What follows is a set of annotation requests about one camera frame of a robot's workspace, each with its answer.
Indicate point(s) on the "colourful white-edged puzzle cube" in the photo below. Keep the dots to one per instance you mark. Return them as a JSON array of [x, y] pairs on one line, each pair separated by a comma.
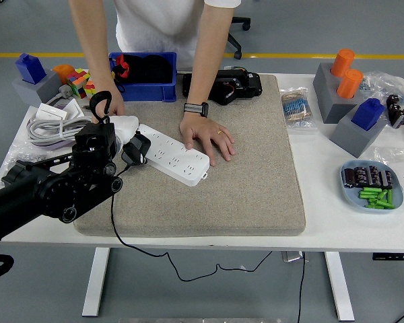
[[89, 88]]

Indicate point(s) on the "person's right hand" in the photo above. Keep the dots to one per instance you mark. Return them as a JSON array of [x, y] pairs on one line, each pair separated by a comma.
[[117, 101]]

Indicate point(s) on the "plastic bag of resistors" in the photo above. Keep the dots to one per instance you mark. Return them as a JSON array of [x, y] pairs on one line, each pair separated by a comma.
[[297, 109]]

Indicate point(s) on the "black plug adapter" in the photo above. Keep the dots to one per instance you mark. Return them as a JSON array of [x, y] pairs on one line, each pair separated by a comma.
[[139, 144]]

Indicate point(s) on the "grey block holder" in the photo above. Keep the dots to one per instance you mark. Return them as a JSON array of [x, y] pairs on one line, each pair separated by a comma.
[[37, 92], [353, 138]]

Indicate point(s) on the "blue plastic bin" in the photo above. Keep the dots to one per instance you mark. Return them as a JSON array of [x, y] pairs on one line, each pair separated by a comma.
[[148, 94]]

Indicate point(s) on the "person's left forearm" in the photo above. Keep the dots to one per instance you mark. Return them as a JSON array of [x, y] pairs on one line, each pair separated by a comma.
[[207, 57]]

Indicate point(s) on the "black pouch with red trim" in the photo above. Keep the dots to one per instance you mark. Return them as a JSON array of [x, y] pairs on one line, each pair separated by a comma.
[[148, 70]]

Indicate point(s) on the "person's left hand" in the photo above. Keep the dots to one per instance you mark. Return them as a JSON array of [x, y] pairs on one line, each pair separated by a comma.
[[207, 133]]

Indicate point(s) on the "green cylinder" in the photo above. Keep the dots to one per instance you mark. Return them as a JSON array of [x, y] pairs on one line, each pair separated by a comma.
[[372, 190], [385, 204], [390, 197], [382, 194], [368, 195]]

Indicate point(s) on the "black electronic device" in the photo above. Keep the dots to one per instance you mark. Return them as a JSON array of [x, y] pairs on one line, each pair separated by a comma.
[[249, 84]]

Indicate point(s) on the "black office chair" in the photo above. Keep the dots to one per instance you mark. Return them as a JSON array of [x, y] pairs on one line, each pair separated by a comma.
[[244, 23]]

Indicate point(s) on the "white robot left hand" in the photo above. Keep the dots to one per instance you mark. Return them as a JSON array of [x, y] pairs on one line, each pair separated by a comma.
[[126, 126]]

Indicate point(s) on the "metal floor plate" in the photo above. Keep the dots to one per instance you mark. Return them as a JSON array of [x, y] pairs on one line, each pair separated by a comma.
[[291, 257]]

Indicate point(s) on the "orange cylinder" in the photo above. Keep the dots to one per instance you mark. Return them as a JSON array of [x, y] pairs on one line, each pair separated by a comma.
[[349, 84], [342, 62]]

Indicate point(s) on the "black desk control panel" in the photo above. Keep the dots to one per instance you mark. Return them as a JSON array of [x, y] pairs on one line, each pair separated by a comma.
[[390, 256]]

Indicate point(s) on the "plastic bag of screws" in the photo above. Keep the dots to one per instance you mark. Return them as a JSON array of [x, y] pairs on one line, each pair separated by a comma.
[[27, 156]]

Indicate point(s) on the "clear bag of small parts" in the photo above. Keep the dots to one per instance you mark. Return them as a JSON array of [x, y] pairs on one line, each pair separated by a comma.
[[380, 82]]

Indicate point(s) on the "black wrist watch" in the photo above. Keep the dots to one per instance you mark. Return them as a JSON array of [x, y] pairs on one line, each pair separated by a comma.
[[202, 109]]

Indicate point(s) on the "colourful stickerless puzzle cube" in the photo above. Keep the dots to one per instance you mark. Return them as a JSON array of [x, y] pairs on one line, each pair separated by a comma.
[[76, 82]]

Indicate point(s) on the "grey two-hole cylinder holder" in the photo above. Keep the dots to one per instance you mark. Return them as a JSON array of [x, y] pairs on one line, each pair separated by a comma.
[[330, 101]]

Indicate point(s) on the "grey-brown mat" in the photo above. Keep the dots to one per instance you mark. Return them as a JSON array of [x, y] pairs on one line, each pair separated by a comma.
[[222, 185]]

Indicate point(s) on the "person's right forearm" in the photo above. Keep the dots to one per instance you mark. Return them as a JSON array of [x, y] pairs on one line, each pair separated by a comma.
[[91, 43]]

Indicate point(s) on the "white table leg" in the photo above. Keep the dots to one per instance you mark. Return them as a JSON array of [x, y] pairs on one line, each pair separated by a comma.
[[96, 282], [338, 286]]

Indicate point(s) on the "person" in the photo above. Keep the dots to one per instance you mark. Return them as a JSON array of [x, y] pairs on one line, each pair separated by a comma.
[[158, 23]]

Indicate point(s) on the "white flat box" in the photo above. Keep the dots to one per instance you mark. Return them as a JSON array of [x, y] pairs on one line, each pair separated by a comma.
[[50, 112]]

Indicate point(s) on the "blue house-shaped block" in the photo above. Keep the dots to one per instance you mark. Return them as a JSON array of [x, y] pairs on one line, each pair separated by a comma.
[[367, 114], [30, 69]]

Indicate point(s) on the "white power strip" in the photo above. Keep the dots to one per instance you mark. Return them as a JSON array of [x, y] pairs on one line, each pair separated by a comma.
[[178, 158]]

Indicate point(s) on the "light blue plate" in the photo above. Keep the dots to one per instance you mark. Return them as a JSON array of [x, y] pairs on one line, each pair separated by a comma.
[[351, 198]]

